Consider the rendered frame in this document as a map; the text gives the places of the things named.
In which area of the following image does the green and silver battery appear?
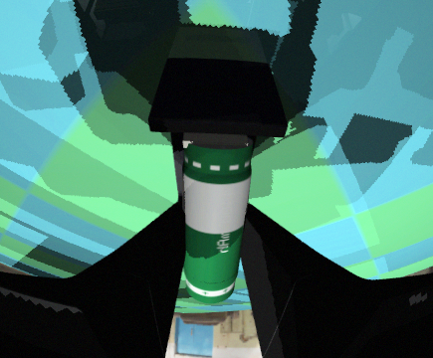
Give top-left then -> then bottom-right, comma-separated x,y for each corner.
183,138 -> 253,303

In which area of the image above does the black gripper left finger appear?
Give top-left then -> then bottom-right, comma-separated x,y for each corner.
0,202 -> 185,358

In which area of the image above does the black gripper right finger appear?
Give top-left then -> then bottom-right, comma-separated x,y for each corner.
240,204 -> 433,358

